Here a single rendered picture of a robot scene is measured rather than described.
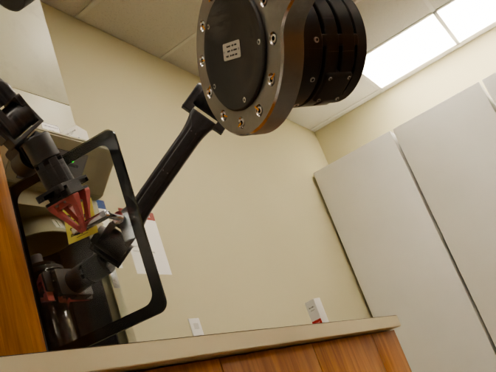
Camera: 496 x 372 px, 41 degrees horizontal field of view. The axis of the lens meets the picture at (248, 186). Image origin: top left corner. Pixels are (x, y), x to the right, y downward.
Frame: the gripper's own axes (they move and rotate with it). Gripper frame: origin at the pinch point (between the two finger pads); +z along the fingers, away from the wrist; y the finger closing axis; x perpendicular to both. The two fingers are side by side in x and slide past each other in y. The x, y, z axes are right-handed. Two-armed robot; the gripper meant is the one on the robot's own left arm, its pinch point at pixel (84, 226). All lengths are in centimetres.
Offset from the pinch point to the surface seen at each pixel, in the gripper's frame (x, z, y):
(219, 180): -47, 10, -202
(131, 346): 7.0, 21.9, 16.3
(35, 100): -20, -35, -40
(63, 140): -10.3, -20.5, -26.0
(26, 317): -14.2, 9.9, 10.1
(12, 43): -21, -53, -45
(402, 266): -1, 114, -293
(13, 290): -15.9, 4.3, 7.5
